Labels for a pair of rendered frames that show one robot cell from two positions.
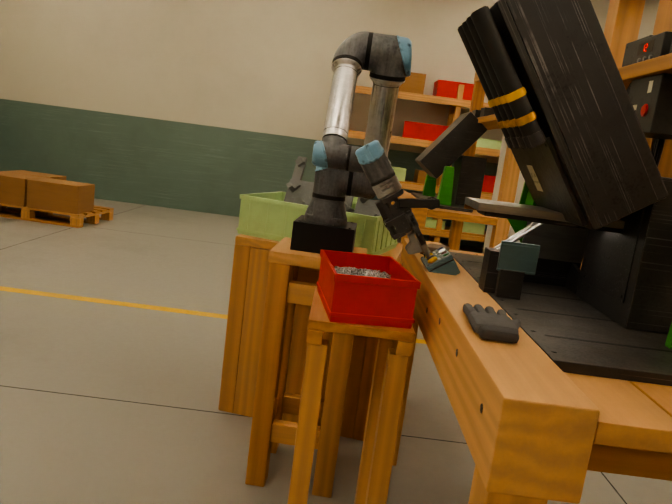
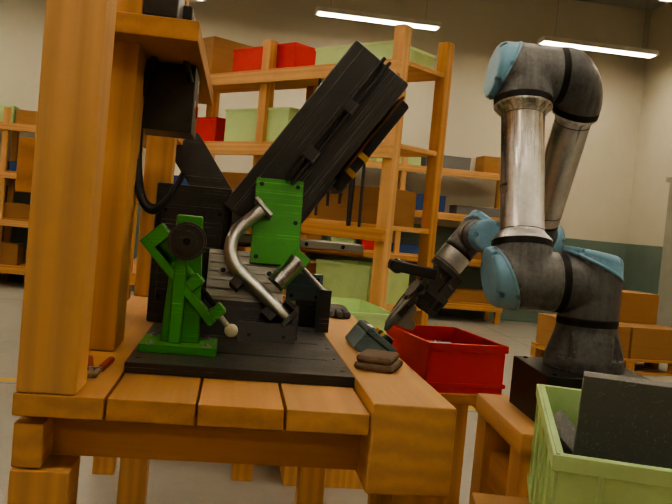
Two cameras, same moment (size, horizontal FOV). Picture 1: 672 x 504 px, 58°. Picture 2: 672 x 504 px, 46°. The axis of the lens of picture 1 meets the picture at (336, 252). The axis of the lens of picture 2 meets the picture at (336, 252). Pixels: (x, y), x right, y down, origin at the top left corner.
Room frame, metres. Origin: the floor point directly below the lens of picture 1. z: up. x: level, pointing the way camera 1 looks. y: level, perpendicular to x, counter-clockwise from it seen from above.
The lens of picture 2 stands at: (3.55, -0.63, 1.19)
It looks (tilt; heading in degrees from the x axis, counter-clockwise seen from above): 2 degrees down; 173
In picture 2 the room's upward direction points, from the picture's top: 5 degrees clockwise
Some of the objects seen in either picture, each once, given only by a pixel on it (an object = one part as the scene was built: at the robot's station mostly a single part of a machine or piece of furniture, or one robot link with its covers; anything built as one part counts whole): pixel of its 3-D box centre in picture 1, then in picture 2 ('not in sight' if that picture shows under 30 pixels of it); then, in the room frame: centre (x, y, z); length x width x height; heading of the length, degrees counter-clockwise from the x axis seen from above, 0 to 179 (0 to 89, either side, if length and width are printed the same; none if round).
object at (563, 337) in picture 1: (560, 300); (240, 330); (1.56, -0.61, 0.89); 1.10 x 0.42 x 0.02; 0
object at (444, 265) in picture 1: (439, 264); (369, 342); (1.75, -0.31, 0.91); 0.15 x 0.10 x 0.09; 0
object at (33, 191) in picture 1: (47, 197); not in sight; (6.73, 3.32, 0.22); 1.20 x 0.81 x 0.44; 86
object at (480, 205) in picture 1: (549, 215); (285, 243); (1.48, -0.51, 1.11); 0.39 x 0.16 x 0.03; 90
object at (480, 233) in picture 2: (368, 161); (490, 236); (1.79, -0.06, 1.18); 0.11 x 0.11 x 0.08; 89
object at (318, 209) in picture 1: (327, 208); (585, 342); (2.10, 0.05, 1.00); 0.15 x 0.15 x 0.10
